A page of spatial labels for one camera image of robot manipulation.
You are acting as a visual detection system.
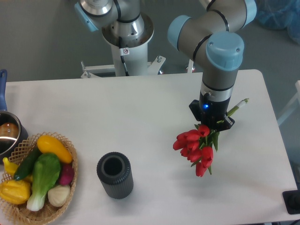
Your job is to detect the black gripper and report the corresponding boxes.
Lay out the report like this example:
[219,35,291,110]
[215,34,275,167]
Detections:
[189,91,235,131]

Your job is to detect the red tulip bouquet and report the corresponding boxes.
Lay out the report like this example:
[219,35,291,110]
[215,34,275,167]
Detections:
[172,98,250,178]

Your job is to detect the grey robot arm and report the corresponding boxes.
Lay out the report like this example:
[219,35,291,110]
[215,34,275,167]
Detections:
[75,0,257,131]

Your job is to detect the dark grey ribbed vase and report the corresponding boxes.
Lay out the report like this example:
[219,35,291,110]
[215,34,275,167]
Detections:
[97,152,134,199]

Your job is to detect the black device at edge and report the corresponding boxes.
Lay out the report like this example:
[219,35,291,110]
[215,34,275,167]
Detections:
[282,190,300,215]

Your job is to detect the blue plastic bag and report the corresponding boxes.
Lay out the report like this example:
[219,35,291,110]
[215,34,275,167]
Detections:
[255,0,300,44]

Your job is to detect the red radish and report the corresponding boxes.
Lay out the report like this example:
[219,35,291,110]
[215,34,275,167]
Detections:
[58,164,75,186]

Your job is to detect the yellow squash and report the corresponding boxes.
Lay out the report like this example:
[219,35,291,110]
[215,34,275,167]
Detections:
[37,135,73,164]

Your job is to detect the green bok choy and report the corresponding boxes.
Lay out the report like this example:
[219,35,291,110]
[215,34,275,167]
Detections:
[27,153,61,211]

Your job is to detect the dark green cucumber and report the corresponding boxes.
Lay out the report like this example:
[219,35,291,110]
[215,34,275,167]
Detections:
[13,146,42,181]

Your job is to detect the small yellow gourd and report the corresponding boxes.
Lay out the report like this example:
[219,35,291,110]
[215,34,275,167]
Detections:
[3,157,33,183]

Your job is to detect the yellow ribbed pumpkin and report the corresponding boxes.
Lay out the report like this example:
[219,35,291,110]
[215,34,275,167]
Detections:
[0,180,31,205]

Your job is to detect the woven wicker basket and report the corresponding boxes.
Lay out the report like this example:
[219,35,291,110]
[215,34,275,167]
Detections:
[0,132,78,225]

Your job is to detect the white frame at right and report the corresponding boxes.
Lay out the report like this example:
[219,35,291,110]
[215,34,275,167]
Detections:
[277,80,300,126]

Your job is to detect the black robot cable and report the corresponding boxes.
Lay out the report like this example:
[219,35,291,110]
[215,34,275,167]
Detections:
[118,36,130,77]

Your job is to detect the blue handled saucepan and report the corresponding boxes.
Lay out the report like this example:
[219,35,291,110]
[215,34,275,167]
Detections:
[0,69,29,165]

